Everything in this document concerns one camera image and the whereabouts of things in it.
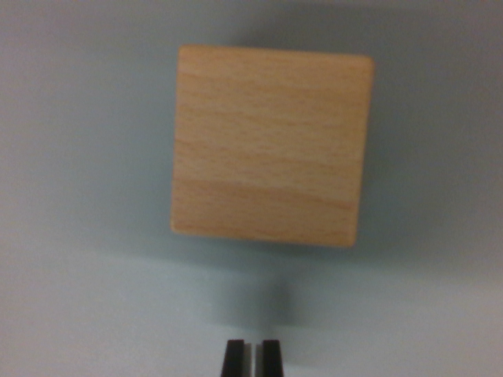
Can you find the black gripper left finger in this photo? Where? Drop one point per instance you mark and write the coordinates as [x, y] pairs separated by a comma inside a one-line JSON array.
[[235, 359]]

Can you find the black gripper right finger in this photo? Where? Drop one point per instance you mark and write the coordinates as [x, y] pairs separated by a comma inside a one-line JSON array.
[[271, 359]]

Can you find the wooden cube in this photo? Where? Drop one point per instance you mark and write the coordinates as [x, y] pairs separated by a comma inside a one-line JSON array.
[[271, 145]]

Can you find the white plastic tray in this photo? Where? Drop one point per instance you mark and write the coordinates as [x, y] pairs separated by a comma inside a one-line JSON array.
[[78, 196]]

